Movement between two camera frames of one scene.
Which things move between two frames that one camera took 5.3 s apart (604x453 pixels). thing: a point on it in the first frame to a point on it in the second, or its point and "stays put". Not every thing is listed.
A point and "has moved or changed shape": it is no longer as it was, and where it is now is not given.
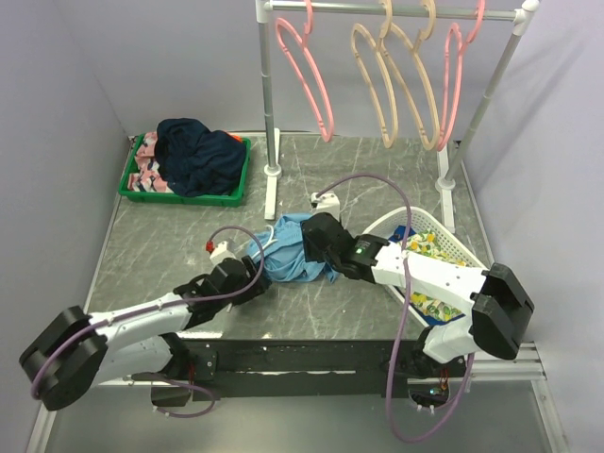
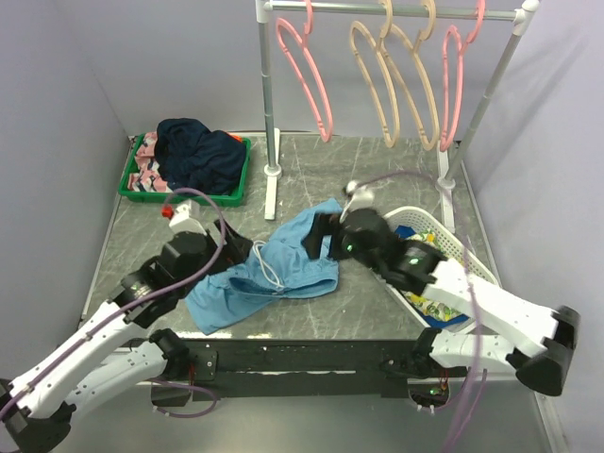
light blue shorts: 283,252 has moved or changed shape
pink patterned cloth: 147,176 stays put
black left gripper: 252,271 to 235,250
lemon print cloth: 421,243 stays put
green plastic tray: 231,200 stays put
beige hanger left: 377,43 stays put
